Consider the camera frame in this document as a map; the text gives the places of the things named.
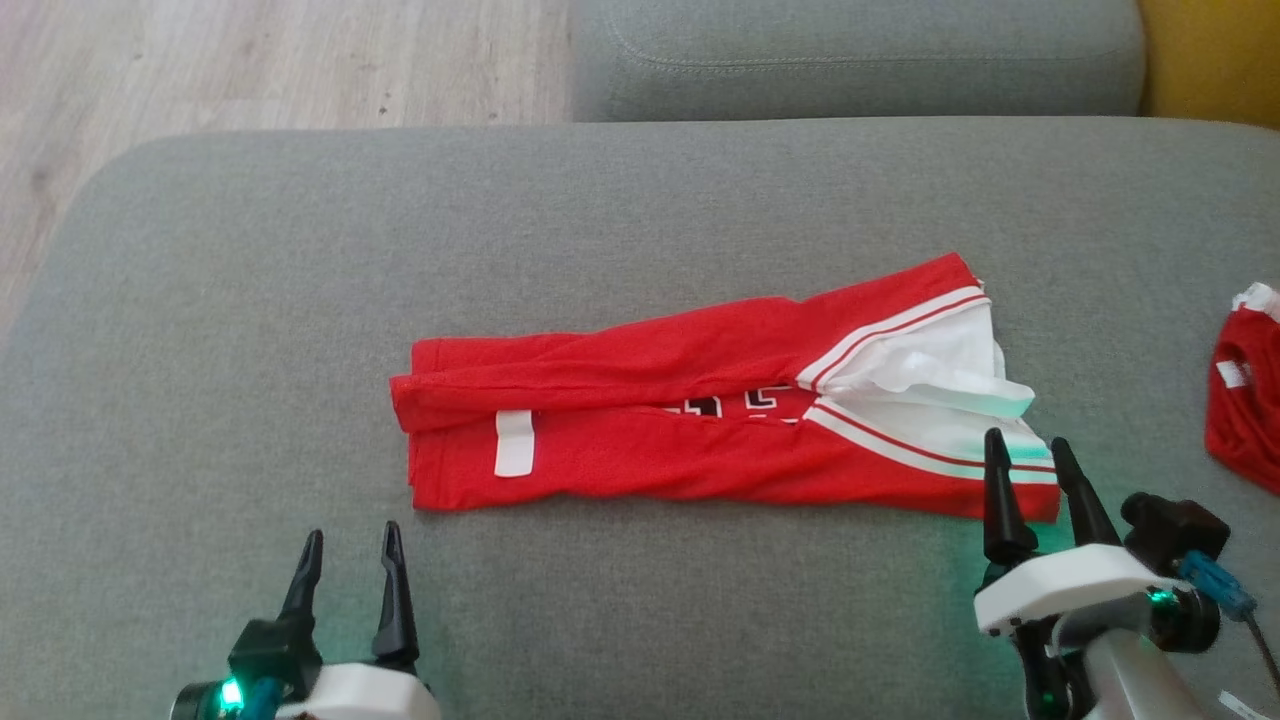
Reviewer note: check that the grey sofa seat cushion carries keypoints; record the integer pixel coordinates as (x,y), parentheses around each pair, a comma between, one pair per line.
(650,200)

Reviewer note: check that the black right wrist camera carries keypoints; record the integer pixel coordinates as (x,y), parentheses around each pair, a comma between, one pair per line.
(1175,525)

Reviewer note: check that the red white striped numbered jersey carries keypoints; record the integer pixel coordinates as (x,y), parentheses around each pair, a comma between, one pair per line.
(650,460)

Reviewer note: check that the red shirt with white label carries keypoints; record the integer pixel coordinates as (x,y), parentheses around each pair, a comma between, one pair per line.
(1245,420)

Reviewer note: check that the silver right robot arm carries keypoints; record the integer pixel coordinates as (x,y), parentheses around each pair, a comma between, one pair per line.
(1130,680)

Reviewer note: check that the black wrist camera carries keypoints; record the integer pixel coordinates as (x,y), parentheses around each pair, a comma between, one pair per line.
(1175,525)
(275,650)

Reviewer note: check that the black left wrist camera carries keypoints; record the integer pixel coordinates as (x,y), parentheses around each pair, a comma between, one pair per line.
(275,650)

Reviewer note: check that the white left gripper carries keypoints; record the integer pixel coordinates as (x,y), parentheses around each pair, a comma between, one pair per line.
(370,695)

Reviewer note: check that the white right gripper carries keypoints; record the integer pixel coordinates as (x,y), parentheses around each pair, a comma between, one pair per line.
(1080,580)

